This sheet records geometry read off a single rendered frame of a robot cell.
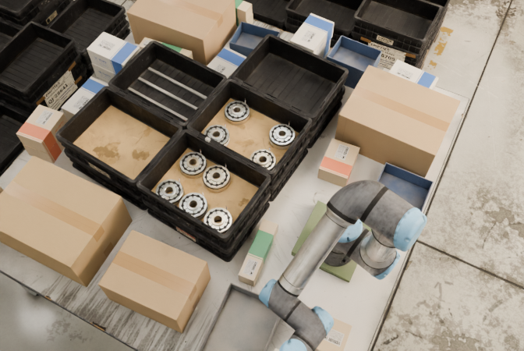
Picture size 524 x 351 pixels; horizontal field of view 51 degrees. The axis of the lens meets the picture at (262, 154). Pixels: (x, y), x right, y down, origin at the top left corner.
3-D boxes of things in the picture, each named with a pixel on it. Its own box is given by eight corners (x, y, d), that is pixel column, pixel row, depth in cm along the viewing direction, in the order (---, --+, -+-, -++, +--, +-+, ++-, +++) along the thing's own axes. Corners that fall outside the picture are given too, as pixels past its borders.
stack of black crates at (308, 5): (361, 40, 342) (369, -2, 313) (342, 73, 328) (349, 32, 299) (303, 20, 352) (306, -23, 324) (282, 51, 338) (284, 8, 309)
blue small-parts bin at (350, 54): (379, 62, 249) (382, 51, 243) (366, 83, 242) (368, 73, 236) (339, 45, 255) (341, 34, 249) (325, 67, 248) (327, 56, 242)
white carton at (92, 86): (96, 89, 250) (90, 76, 243) (117, 99, 247) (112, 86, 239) (67, 120, 241) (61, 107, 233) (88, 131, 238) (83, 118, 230)
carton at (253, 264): (263, 225, 213) (263, 218, 208) (277, 230, 212) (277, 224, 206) (238, 280, 201) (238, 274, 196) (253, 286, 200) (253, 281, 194)
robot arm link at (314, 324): (307, 293, 157) (283, 323, 152) (338, 319, 153) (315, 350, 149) (304, 301, 164) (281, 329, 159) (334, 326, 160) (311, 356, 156)
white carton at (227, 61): (226, 59, 260) (224, 46, 252) (247, 70, 256) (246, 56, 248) (201, 86, 251) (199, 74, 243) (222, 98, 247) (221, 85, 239)
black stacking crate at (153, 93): (229, 95, 234) (228, 78, 224) (188, 144, 220) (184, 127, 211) (157, 58, 245) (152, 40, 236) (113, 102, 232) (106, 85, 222)
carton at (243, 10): (252, 13, 268) (252, 4, 263) (246, 21, 265) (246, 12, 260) (210, -3, 274) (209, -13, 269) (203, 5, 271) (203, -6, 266)
